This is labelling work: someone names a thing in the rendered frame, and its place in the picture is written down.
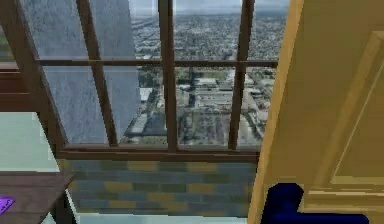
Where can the brown framed window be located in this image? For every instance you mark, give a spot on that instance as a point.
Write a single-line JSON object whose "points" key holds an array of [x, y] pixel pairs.
{"points": [[168, 100]]}

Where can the tan wooden room door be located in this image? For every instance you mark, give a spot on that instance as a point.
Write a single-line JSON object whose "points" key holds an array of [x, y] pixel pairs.
{"points": [[326, 100]]}

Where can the dark brown wooden table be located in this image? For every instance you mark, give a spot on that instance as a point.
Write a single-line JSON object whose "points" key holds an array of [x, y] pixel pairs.
{"points": [[30, 196]]}

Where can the purple flat object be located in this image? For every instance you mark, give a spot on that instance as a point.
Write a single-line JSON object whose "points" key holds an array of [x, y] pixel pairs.
{"points": [[4, 204]]}

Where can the brown window frame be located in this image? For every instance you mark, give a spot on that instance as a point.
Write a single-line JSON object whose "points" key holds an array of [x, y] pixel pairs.
{"points": [[13, 90]]}

